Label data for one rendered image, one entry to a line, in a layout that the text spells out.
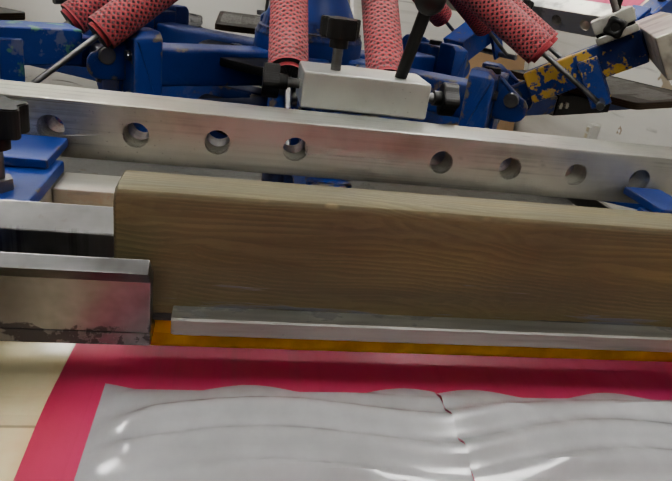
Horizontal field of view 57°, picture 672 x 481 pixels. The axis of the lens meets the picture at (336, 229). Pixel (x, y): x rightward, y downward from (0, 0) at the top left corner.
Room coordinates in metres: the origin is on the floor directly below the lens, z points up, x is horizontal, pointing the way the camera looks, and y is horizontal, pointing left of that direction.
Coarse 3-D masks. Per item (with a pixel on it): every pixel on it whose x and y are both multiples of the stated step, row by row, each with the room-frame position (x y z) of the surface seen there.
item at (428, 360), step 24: (432, 360) 0.32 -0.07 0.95; (456, 360) 0.33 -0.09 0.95; (480, 360) 0.33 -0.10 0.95; (504, 360) 0.33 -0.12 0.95; (528, 360) 0.34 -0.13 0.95; (552, 360) 0.34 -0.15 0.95; (576, 360) 0.35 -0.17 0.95; (600, 360) 0.35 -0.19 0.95; (432, 384) 0.30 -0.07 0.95; (456, 384) 0.30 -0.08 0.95; (480, 384) 0.30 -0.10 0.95; (504, 384) 0.31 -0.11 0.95; (528, 384) 0.31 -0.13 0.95; (552, 384) 0.31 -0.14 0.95; (576, 384) 0.32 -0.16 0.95; (600, 384) 0.32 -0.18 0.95; (624, 384) 0.33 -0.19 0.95; (648, 384) 0.33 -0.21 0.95
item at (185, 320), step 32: (192, 320) 0.27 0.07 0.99; (224, 320) 0.27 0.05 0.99; (256, 320) 0.28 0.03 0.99; (288, 320) 0.28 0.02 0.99; (320, 320) 0.28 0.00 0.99; (352, 320) 0.29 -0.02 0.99; (384, 320) 0.29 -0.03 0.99; (416, 320) 0.30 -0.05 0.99; (448, 320) 0.30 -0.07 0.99; (480, 320) 0.31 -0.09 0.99; (512, 320) 0.31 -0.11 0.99
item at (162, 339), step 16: (160, 336) 0.29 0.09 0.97; (176, 336) 0.29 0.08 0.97; (192, 336) 0.29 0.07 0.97; (208, 336) 0.29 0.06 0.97; (384, 352) 0.31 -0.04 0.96; (400, 352) 0.31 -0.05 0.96; (416, 352) 0.32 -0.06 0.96; (432, 352) 0.32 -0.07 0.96; (448, 352) 0.32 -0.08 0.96; (464, 352) 0.32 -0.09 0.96; (480, 352) 0.32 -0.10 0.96; (496, 352) 0.33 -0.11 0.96; (512, 352) 0.33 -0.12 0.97; (528, 352) 0.33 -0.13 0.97; (544, 352) 0.33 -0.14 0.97; (560, 352) 0.33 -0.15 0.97; (576, 352) 0.34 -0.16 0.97; (592, 352) 0.34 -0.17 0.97; (608, 352) 0.34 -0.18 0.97; (624, 352) 0.34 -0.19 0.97; (640, 352) 0.34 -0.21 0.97; (656, 352) 0.35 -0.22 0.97
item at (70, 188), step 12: (60, 180) 0.44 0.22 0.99; (72, 180) 0.44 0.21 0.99; (84, 180) 0.45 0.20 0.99; (96, 180) 0.45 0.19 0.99; (108, 180) 0.45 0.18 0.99; (48, 192) 0.42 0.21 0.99; (60, 192) 0.42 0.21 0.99; (72, 192) 0.43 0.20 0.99; (84, 192) 0.43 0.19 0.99; (96, 192) 0.43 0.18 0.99; (108, 192) 0.43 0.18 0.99; (84, 204) 0.43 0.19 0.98; (96, 204) 0.43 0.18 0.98; (108, 204) 0.43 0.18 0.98
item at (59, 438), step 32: (96, 352) 0.28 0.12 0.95; (128, 352) 0.29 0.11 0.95; (160, 352) 0.29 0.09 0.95; (192, 352) 0.30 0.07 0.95; (224, 352) 0.30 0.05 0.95; (256, 352) 0.30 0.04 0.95; (288, 352) 0.31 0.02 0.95; (320, 352) 0.31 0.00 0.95; (352, 352) 0.32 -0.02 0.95; (64, 384) 0.25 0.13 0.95; (96, 384) 0.26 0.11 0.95; (128, 384) 0.26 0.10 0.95; (160, 384) 0.26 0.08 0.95; (192, 384) 0.27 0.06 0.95; (224, 384) 0.27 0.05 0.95; (256, 384) 0.27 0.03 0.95; (288, 384) 0.28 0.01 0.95; (320, 384) 0.28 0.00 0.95; (352, 384) 0.29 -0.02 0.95; (384, 384) 0.29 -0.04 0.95; (416, 384) 0.30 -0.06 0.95; (64, 416) 0.23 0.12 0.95; (32, 448) 0.21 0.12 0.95; (64, 448) 0.21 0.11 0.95; (32, 480) 0.19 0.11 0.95; (64, 480) 0.19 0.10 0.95
